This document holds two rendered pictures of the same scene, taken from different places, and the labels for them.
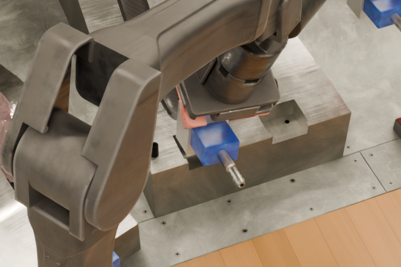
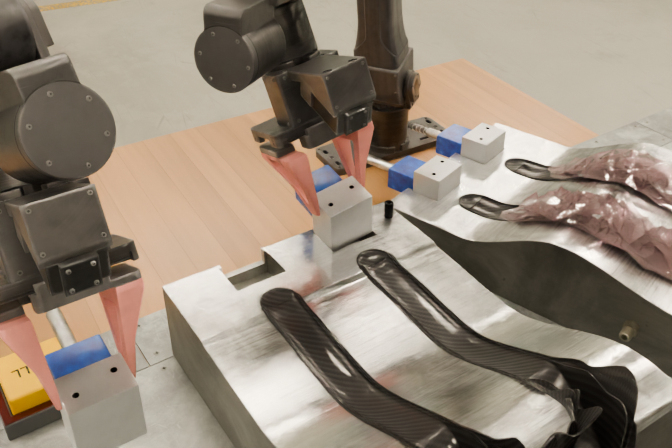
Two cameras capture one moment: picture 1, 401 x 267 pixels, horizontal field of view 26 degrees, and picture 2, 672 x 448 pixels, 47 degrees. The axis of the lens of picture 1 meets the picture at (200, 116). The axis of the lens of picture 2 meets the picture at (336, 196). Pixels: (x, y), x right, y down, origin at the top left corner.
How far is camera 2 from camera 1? 1.33 m
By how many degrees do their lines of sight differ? 97
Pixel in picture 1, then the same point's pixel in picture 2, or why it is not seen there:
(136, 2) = (508, 369)
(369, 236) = (152, 283)
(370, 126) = not seen: hidden behind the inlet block
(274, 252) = (252, 258)
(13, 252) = (484, 173)
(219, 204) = not seen: hidden behind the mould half
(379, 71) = not seen: outside the picture
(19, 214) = (501, 196)
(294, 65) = (238, 339)
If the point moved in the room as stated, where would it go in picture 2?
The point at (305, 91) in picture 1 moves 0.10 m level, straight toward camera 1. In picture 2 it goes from (222, 302) to (231, 237)
